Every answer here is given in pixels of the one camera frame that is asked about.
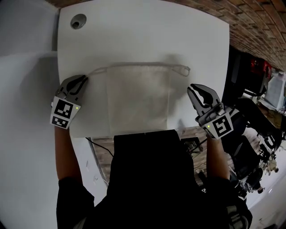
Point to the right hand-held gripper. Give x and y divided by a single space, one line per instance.
220 127

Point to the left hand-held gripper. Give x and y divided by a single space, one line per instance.
63 110

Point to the person's right forearm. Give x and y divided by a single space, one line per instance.
217 158

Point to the person's left forearm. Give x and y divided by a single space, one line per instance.
67 156

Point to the black device with screen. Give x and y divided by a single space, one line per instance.
192 145

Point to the red crate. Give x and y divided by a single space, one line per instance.
260 66

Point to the white table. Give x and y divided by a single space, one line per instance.
143 35

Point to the person's black shirt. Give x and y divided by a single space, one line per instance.
152 185

